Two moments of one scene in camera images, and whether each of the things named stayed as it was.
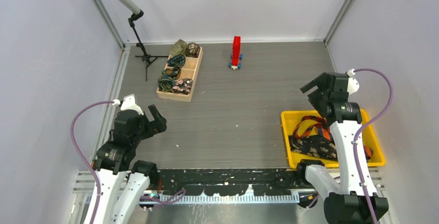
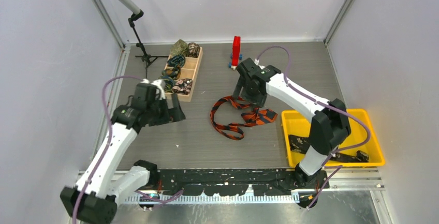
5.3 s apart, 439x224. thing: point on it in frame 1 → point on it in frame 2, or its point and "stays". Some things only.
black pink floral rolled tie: x=183 y=86 stays
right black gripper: x=313 y=96 → x=259 y=101
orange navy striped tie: x=323 y=128 → x=251 y=118
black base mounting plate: x=230 y=182 stays
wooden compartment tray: x=189 y=71 stays
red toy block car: x=235 y=55 stays
